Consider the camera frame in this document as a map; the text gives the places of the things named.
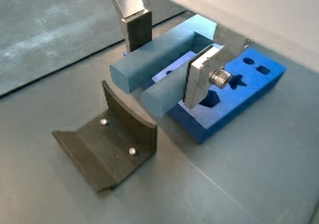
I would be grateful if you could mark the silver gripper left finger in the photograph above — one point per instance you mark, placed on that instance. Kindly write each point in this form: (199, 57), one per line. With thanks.
(136, 22)

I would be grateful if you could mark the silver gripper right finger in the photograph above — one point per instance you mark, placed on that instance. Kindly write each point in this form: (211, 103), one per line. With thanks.
(206, 68)

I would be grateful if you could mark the blue shape-sorting fixture block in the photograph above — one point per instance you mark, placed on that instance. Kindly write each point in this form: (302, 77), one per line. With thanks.
(255, 76)

